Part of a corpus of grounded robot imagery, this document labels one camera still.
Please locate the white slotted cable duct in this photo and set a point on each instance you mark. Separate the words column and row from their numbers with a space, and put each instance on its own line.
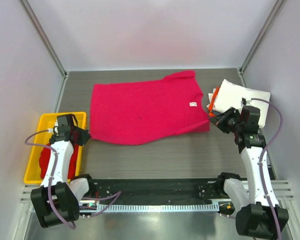
column 214, row 207

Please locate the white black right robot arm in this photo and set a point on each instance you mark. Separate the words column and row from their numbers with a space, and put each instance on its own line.
column 257, row 211

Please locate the left aluminium frame post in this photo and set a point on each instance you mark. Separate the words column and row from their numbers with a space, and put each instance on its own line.
column 42, row 35

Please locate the white folded t-shirt lower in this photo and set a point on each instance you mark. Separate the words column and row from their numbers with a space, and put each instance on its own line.
column 212, row 97

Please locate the orange folded t-shirt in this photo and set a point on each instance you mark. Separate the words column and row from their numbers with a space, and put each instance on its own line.
column 213, row 108

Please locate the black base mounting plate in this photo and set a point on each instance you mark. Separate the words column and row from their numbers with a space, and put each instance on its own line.
column 159, row 192

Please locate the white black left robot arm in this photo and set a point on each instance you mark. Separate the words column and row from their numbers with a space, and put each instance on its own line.
column 57, row 200

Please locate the red t-shirt in bin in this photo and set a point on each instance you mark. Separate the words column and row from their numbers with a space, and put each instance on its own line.
column 45, row 157

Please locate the pink t-shirt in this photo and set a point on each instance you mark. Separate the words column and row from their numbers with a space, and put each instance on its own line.
column 137, row 113

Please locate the aluminium frame post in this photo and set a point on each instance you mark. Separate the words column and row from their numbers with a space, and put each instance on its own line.
column 273, row 14
column 42, row 35

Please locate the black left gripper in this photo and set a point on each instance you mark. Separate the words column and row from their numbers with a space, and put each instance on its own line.
column 85, row 136

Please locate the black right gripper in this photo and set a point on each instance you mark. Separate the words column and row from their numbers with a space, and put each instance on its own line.
column 222, row 120

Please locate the right aluminium frame post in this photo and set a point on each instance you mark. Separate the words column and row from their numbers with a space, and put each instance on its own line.
column 273, row 14

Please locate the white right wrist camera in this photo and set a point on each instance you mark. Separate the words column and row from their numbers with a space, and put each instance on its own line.
column 245, row 102

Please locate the yellow plastic bin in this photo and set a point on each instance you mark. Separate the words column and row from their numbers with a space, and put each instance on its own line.
column 46, row 121

